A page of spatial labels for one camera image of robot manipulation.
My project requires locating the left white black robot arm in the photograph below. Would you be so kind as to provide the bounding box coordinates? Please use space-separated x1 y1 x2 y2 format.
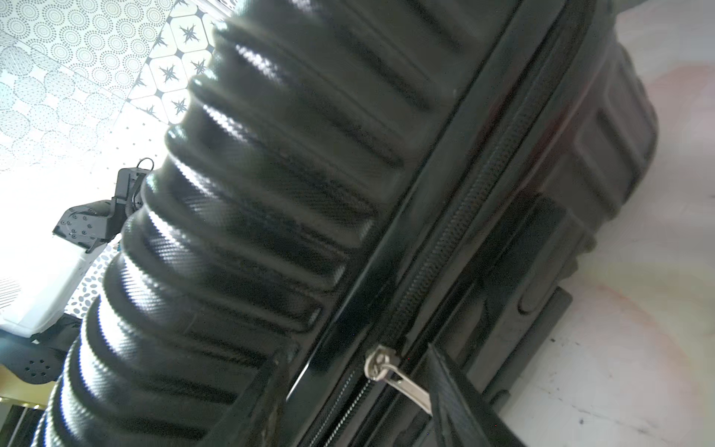
1 164 154 385

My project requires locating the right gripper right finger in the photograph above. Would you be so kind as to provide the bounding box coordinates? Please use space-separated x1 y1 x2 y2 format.
428 345 524 447

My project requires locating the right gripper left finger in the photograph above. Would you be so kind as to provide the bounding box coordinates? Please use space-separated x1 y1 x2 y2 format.
197 348 295 447

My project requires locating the silver zipper pull tab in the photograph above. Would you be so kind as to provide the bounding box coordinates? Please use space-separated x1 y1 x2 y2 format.
363 345 433 415

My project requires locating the black hard-shell suitcase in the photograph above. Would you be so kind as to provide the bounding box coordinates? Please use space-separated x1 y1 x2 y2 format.
33 1 658 446

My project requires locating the floral pink table mat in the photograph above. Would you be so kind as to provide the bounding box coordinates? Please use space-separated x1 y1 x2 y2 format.
502 1 714 446

